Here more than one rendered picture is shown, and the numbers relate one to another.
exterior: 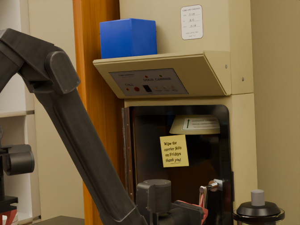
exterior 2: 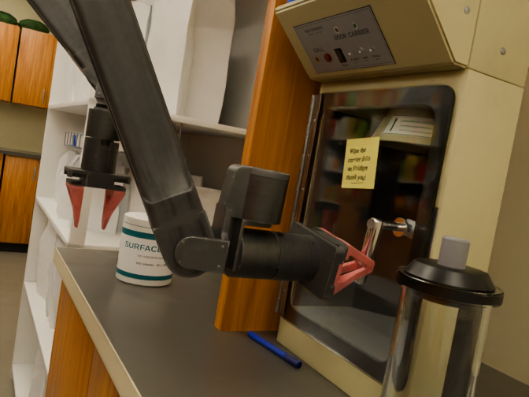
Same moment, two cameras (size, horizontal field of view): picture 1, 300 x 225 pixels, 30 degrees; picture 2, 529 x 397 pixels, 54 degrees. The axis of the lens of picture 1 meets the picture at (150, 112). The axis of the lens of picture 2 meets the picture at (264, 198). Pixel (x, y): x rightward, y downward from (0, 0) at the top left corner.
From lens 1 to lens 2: 0.67 m
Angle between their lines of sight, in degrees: 24
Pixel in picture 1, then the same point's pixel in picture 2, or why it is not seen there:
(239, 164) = (455, 199)
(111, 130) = (297, 129)
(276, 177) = not seen: outside the picture
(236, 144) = (456, 161)
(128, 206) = (176, 182)
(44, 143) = not seen: hidden behind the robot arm
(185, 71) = (387, 11)
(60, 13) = not seen: hidden behind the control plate
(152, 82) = (345, 42)
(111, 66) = (294, 13)
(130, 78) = (318, 35)
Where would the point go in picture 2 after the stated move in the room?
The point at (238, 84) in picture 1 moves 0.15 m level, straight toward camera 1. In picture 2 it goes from (490, 56) to (463, 16)
